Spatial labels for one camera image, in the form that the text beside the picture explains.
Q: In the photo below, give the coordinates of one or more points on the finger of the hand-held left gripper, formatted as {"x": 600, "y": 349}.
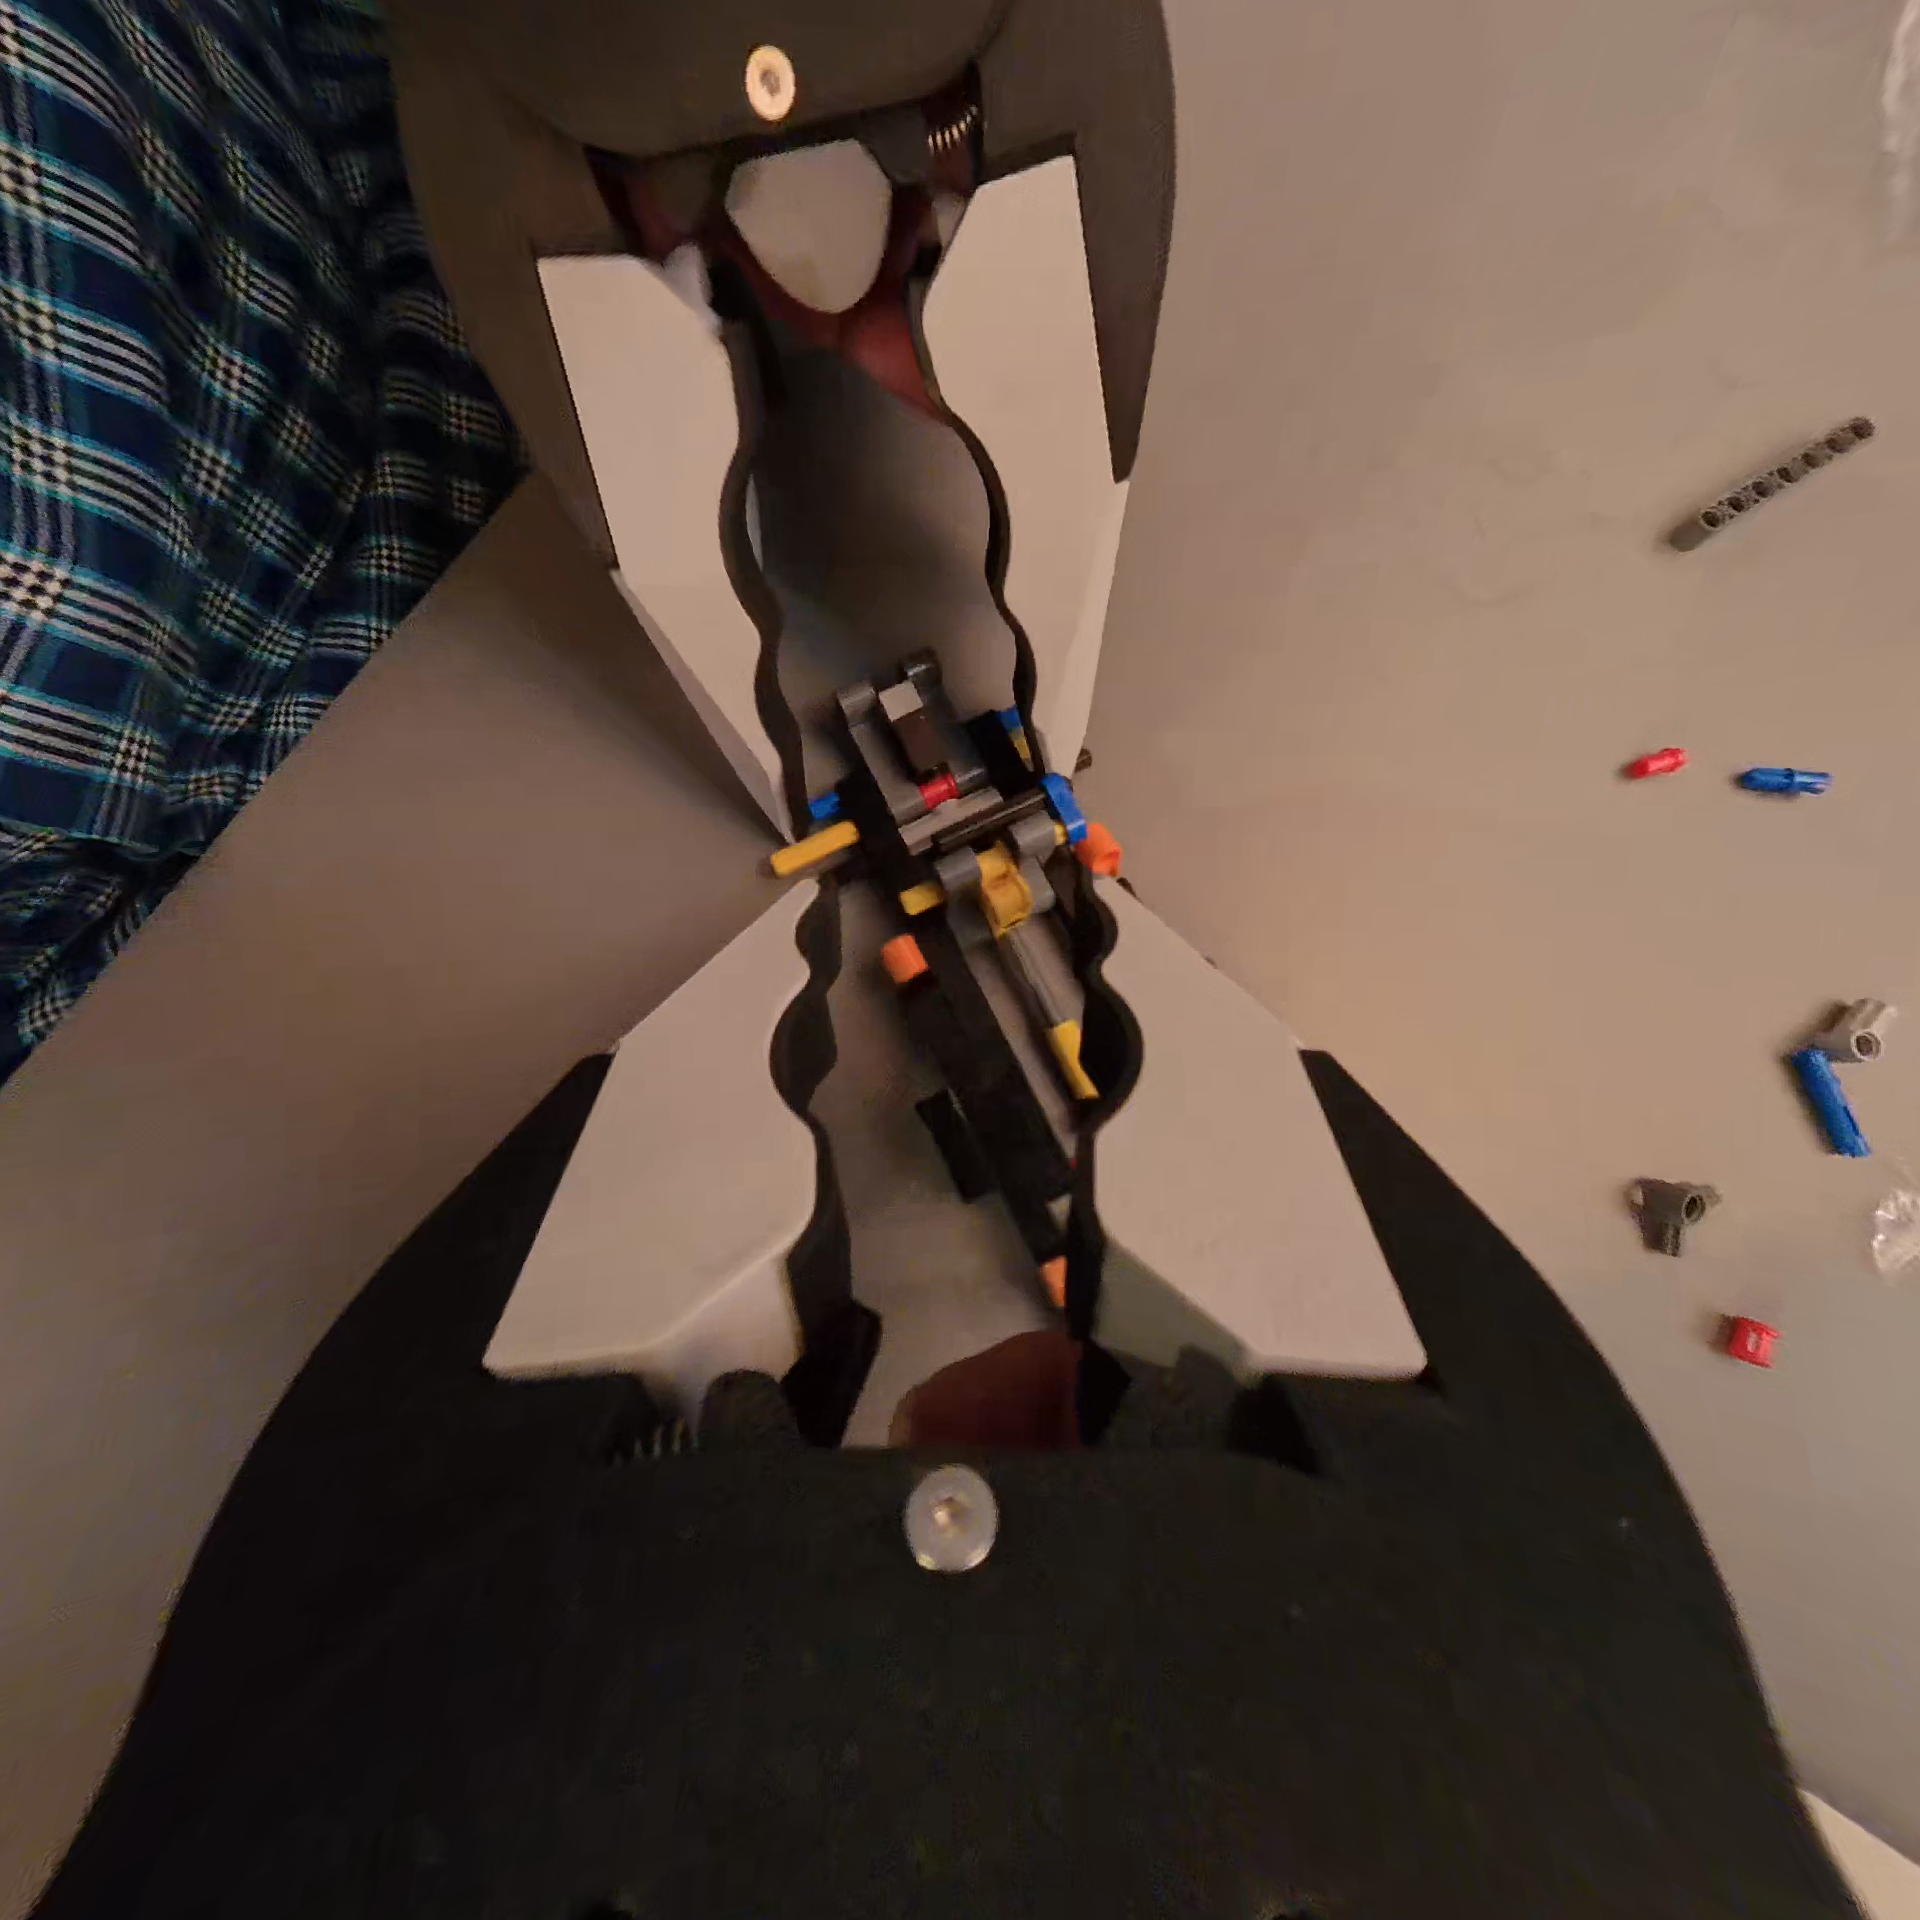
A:
{"x": 646, "y": 452}
{"x": 1051, "y": 376}

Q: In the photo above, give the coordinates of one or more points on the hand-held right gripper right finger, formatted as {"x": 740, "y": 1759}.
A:
{"x": 1260, "y": 1215}

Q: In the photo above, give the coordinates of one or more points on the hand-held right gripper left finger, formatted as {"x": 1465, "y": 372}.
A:
{"x": 646, "y": 1215}

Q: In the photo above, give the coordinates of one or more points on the black lego chassis assembly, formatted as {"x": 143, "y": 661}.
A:
{"x": 975, "y": 1049}

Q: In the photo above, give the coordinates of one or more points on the blue two-hole lego liftarm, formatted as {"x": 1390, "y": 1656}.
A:
{"x": 1065, "y": 808}

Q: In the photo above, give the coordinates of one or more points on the dark grey lego beam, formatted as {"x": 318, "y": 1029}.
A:
{"x": 1769, "y": 484}

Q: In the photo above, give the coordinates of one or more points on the dark grey lego connector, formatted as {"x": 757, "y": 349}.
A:
{"x": 1673, "y": 1213}

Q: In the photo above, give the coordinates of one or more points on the red lego bush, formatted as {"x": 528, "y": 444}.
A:
{"x": 1748, "y": 1337}

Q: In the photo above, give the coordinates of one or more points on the blue lego axle pin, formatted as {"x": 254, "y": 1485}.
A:
{"x": 1829, "y": 1103}

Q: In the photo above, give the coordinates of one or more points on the red lego pin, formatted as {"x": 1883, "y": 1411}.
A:
{"x": 1654, "y": 765}

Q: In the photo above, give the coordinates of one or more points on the grey lego tube connector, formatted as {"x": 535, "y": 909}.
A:
{"x": 1862, "y": 1029}

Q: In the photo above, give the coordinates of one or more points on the clear lego piece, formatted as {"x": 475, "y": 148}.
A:
{"x": 1899, "y": 1230}

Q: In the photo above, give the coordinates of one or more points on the short blue lego pin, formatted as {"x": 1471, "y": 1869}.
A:
{"x": 1787, "y": 777}

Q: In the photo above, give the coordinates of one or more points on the person's plaid shirt torso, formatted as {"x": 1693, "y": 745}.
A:
{"x": 182, "y": 452}

